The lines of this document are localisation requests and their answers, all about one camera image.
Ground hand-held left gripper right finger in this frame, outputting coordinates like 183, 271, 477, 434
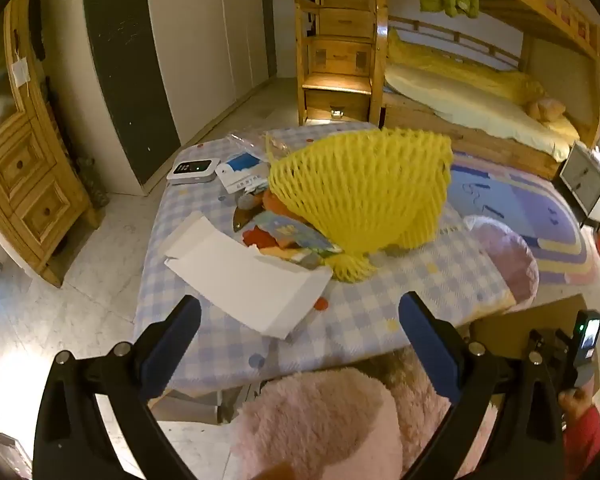
399, 291, 566, 480

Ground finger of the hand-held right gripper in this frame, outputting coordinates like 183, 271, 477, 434
527, 328, 573, 361

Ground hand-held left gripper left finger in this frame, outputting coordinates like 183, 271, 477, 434
32, 295, 203, 480

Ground yellow foam fruit net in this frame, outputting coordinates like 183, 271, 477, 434
267, 127, 455, 283

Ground person's right forearm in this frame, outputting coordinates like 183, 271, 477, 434
562, 405, 600, 480

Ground person's right hand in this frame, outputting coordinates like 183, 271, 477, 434
557, 384, 599, 423

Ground brown cardboard box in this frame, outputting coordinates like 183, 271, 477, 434
470, 295, 600, 361

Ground table with checked cloth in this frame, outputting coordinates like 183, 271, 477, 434
132, 122, 518, 411

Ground orange fuzzy toy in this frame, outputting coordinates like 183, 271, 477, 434
242, 225, 281, 252

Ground pink fluffy clothing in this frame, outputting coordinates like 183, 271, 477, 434
230, 347, 483, 480

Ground pastel oval rug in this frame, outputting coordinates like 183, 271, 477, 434
447, 152, 600, 286

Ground colourful snack wrapper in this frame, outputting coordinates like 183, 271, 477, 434
252, 210, 343, 268

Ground white nightstand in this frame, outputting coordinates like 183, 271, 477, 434
560, 142, 600, 222

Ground orange fluffy cloth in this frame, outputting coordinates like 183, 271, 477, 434
261, 189, 303, 222

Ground white device with green light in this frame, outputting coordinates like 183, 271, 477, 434
166, 157, 216, 186

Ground blue and white packet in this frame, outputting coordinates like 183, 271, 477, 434
215, 152, 271, 196

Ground wooden bunk bed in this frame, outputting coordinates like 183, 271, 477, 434
380, 0, 600, 181

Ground pile of clothes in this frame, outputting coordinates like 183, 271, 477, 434
225, 130, 301, 166

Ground wooden cabinet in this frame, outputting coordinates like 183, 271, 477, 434
0, 0, 106, 288

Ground brown plush toy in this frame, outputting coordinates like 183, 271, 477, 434
525, 97, 567, 122

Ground yellow bedding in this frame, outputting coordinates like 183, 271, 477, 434
384, 35, 581, 161

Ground white wardrobe with round holes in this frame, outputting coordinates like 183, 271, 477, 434
145, 0, 278, 146

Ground wooden stairs with drawers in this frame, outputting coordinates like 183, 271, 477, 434
294, 0, 388, 126

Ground white paper tag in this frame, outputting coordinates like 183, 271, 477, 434
11, 57, 31, 88

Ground dark wall panel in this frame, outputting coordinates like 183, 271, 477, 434
82, 0, 181, 188

